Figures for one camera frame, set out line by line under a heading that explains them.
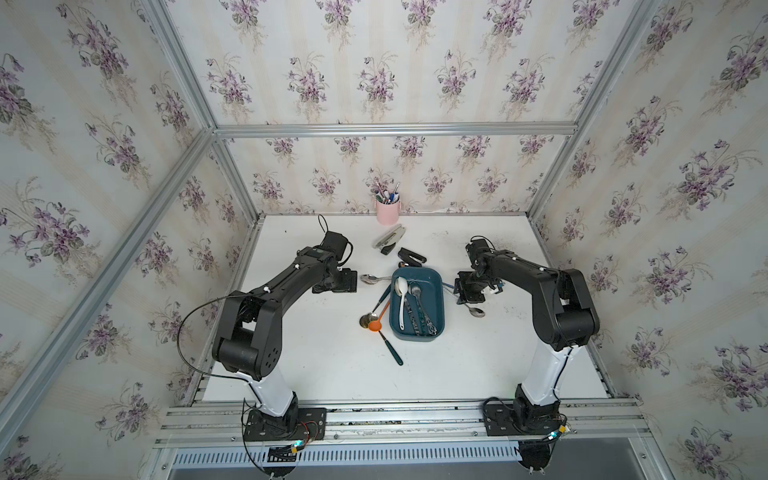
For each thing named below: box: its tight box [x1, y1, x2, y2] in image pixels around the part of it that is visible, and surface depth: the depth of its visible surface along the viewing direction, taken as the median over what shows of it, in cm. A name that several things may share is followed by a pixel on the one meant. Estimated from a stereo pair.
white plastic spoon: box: [397, 276, 408, 331], surface depth 97 cm
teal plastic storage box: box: [389, 267, 445, 342], surface depth 96 cm
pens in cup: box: [375, 182, 400, 205], surface depth 114 cm
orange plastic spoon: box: [368, 300, 391, 332], surface depth 92 cm
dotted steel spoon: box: [464, 303, 485, 318], surface depth 94 cm
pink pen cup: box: [376, 200, 401, 226], surface depth 119 cm
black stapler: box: [398, 247, 427, 267], surface depth 107 cm
